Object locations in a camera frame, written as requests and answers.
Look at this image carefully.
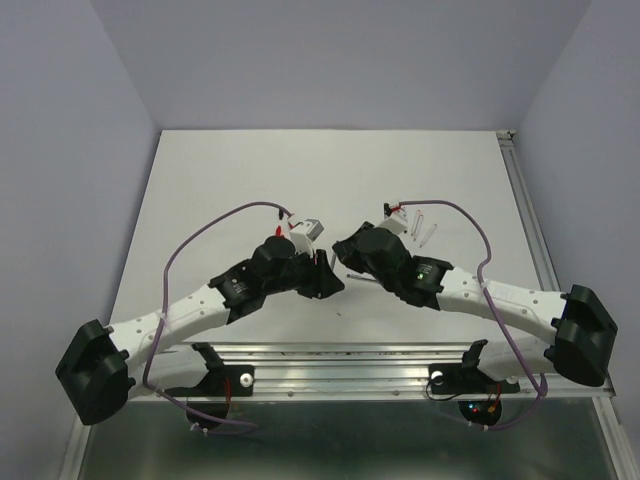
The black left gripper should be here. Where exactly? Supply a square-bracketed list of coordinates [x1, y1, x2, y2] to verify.
[263, 244, 344, 299]

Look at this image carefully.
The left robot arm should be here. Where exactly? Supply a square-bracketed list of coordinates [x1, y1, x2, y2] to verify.
[55, 236, 345, 426]

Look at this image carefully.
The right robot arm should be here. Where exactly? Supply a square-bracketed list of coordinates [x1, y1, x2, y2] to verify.
[332, 223, 618, 390]

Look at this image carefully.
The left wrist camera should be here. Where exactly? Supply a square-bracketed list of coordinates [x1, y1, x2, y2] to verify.
[289, 219, 324, 255]

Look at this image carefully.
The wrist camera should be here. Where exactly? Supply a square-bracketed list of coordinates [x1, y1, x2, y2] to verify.
[289, 219, 324, 255]
[378, 203, 408, 235]

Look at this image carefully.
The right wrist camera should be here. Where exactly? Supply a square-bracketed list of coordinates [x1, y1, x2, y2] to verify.
[378, 203, 408, 235]

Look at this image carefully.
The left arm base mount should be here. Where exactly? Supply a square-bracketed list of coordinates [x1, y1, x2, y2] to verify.
[145, 342, 258, 436]

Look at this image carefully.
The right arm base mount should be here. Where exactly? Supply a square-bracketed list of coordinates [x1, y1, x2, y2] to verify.
[425, 340, 520, 429]

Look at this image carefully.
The aluminium right rail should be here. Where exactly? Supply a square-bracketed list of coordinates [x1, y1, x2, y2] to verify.
[496, 131, 561, 292]

